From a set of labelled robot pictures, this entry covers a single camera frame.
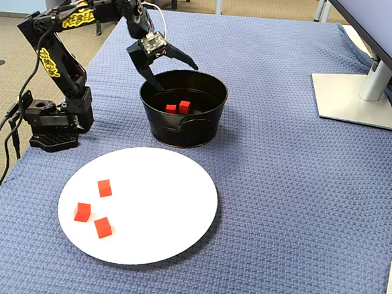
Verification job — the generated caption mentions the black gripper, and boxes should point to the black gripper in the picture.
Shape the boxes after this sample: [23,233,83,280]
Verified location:
[124,39,201,95]

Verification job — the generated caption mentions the round white plate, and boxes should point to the round white plate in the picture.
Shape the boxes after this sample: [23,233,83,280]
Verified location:
[54,140,223,272]

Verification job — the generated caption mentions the black metal bucket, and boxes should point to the black metal bucket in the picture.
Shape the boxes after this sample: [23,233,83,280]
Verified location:
[136,66,230,152]

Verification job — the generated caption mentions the white table leg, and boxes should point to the white table leg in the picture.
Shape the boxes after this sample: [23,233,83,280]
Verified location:
[321,1,334,24]
[312,0,328,23]

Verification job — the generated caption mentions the blue woven table cloth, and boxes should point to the blue woven table cloth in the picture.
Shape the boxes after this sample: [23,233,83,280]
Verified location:
[0,0,392,294]

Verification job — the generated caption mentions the silver monitor stand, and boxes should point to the silver monitor stand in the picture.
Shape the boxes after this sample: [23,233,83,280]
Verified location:
[307,47,392,131]

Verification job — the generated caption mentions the small wrist camera board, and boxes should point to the small wrist camera board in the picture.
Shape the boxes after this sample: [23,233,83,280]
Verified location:
[137,30,170,57]

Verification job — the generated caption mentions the red white servo wire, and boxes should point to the red white servo wire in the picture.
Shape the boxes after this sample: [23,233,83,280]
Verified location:
[138,1,170,40]

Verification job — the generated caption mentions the black camera cable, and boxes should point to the black camera cable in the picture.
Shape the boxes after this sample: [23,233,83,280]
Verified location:
[16,0,106,109]

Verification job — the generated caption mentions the thin black cable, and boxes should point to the thin black cable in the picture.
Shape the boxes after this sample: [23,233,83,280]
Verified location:
[0,119,24,191]

